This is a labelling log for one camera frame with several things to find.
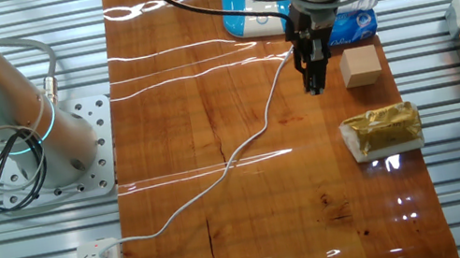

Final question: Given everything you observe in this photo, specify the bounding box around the grey cable with metal connector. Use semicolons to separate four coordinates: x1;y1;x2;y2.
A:
0;28;66;116

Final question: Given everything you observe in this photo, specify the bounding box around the blue tissue pack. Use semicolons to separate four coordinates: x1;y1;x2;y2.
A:
320;0;386;49

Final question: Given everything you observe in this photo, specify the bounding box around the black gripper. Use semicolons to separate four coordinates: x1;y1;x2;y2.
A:
279;0;352;100

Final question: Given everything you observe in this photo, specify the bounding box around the wooden cube block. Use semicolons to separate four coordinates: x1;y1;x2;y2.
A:
336;43;386;91

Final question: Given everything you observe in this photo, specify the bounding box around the white lamp power cable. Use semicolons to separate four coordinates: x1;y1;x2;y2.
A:
68;45;326;258

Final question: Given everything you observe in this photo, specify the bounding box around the gold wrapped white package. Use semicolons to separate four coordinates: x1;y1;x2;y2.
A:
336;99;427;167

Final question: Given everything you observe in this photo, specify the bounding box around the grey perforated mounting plate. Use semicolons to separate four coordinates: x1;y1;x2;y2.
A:
0;93;127;214

